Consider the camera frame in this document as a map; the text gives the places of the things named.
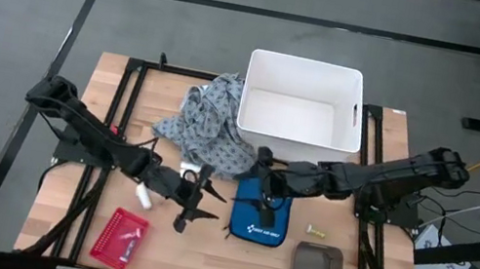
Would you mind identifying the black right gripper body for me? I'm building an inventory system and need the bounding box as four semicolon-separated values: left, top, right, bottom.
244;145;332;237

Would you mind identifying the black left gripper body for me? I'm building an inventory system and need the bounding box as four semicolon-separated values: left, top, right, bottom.
135;153;217;239

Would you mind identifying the white gauze roll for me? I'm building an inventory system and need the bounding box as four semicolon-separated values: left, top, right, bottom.
179;160;203;175

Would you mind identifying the grey diamond-patterned cloth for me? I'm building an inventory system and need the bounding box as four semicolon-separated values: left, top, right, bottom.
144;59;273;185

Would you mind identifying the white small tube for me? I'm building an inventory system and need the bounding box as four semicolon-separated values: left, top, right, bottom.
131;180;157;211

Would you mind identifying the blue first aid pouch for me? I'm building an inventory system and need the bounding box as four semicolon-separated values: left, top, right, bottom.
224;173;297;251

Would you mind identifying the small yellow tube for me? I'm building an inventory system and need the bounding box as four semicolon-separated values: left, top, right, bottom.
304;222;329;241

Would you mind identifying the white perforated plastic basket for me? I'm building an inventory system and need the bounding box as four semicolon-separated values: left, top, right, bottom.
230;46;376;173

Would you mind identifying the small red plastic basket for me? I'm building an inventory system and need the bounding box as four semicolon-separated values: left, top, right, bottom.
86;203;153;269

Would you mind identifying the slim dark white-tipped tube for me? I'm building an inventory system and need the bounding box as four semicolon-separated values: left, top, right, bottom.
117;236;139;266

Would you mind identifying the white cardboard box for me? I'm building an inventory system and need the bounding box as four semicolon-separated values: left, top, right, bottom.
408;221;477;269

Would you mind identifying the black aluminium table frame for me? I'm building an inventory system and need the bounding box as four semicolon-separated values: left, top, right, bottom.
9;32;460;269

